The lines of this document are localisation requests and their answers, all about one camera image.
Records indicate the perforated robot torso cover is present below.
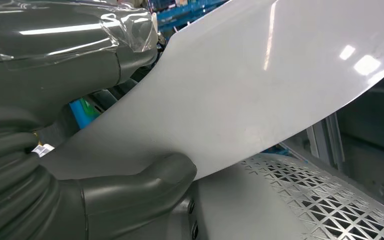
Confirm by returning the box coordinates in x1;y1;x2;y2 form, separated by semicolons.
119;151;384;240

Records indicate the aluminium frame post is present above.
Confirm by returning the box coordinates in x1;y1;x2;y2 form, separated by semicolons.
306;112;345;170

